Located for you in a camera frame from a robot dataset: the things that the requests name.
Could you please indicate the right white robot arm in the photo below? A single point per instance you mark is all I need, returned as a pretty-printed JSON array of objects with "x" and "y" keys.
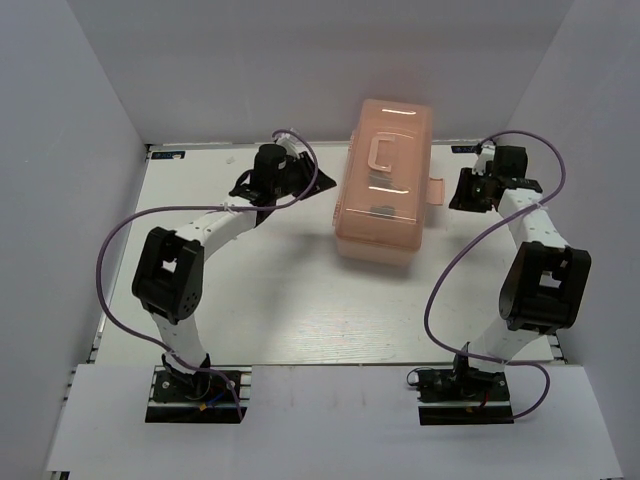
[{"x": 543, "y": 289}]

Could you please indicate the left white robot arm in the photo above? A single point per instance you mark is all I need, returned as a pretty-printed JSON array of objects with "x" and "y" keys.
[{"x": 169, "y": 277}]

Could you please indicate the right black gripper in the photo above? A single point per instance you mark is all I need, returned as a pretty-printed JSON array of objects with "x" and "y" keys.
[{"x": 461, "y": 199}]

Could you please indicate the pink plastic tool box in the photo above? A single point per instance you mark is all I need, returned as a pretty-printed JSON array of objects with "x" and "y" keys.
[{"x": 387, "y": 186}]

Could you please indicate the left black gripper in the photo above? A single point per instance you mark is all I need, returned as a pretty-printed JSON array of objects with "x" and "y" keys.
[{"x": 305, "y": 164}]

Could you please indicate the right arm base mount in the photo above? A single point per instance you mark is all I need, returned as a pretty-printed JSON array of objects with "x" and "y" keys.
[{"x": 446, "y": 400}]

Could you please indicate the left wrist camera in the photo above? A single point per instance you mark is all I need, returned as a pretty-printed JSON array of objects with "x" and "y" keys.
[{"x": 288, "y": 141}]

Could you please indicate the left blue label sticker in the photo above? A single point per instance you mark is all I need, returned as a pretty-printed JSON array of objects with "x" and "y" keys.
[{"x": 168, "y": 155}]

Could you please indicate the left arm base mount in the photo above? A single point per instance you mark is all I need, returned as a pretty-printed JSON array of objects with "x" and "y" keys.
[{"x": 209, "y": 400}]

